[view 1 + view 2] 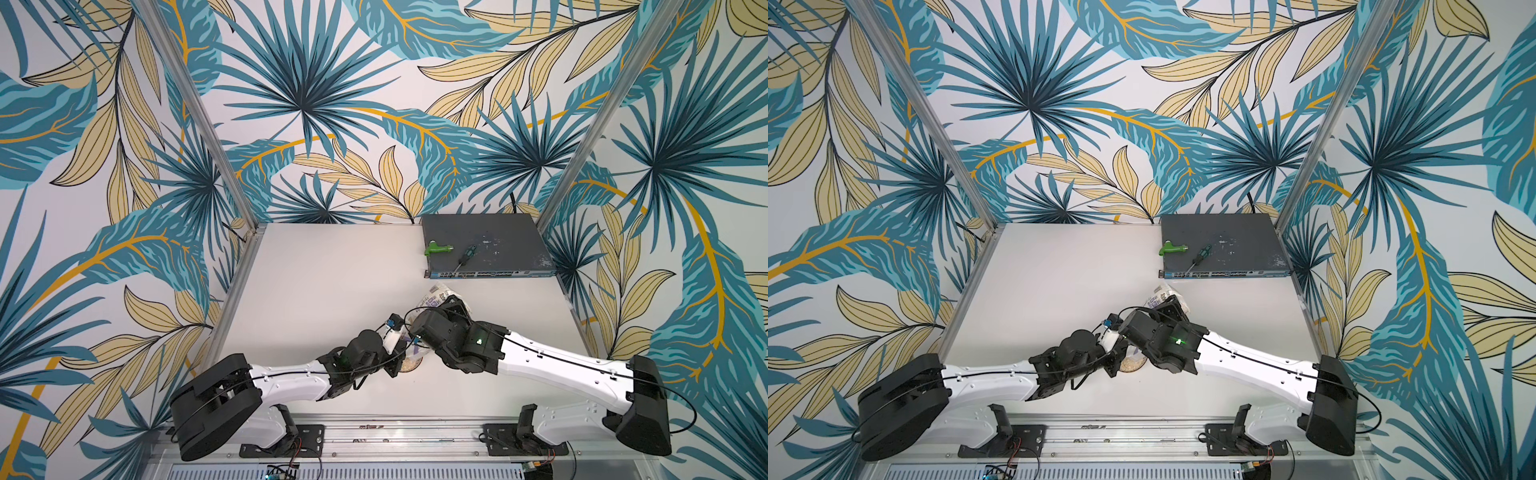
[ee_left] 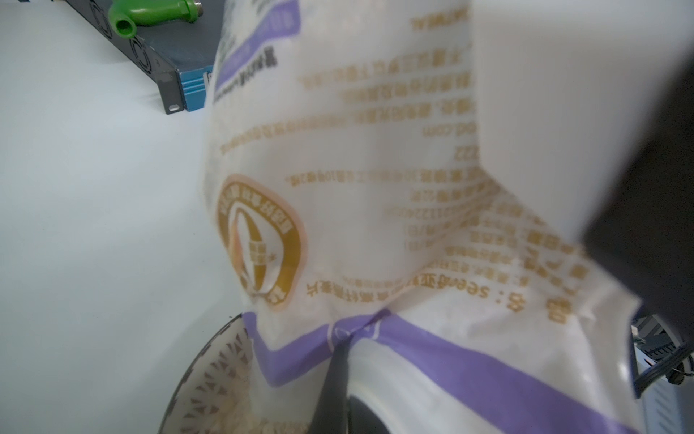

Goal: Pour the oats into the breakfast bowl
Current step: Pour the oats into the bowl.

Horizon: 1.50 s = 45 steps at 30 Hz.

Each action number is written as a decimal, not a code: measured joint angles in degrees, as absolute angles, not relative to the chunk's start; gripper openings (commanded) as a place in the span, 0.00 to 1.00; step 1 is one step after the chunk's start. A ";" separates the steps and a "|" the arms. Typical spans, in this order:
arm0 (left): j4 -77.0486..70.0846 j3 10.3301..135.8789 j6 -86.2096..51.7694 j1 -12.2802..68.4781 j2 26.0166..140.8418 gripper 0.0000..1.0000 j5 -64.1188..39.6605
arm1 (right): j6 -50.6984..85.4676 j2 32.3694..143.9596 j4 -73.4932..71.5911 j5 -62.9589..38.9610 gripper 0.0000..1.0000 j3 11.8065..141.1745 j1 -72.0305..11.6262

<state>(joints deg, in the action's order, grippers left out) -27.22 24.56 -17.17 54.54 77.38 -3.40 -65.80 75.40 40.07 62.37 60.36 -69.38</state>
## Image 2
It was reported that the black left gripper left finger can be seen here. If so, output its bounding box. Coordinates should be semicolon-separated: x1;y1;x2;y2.
308;339;389;434

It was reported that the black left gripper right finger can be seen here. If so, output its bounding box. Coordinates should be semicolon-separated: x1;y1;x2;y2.
583;61;693;340

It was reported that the white purple oats bag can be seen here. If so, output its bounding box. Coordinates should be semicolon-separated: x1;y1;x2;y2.
204;1;693;433

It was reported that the patterned breakfast bowl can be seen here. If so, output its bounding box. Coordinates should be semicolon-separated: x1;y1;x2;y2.
159;316;308;434

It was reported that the grey blue network switch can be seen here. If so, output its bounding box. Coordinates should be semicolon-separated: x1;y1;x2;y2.
68;0;224;114

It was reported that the green T-handle tool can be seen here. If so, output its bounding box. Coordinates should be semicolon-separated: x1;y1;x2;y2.
107;0;204;39

